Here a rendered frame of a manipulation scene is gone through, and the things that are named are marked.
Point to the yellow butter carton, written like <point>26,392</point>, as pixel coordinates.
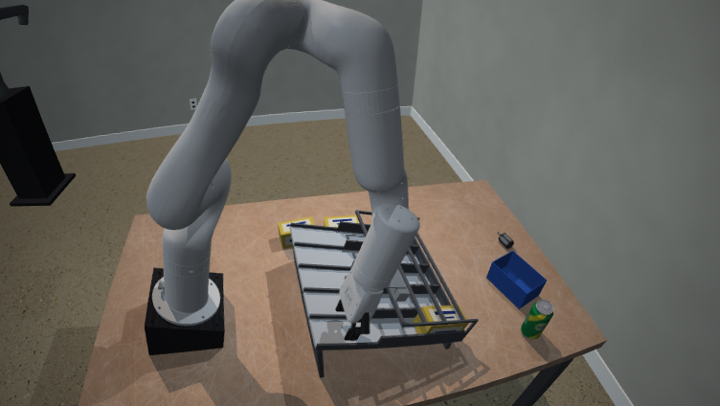
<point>333,221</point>
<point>432,315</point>
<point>284,231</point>

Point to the blue open bin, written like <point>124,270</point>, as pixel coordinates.
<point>516,276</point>

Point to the green and yellow drink can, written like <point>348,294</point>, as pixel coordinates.
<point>537,319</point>

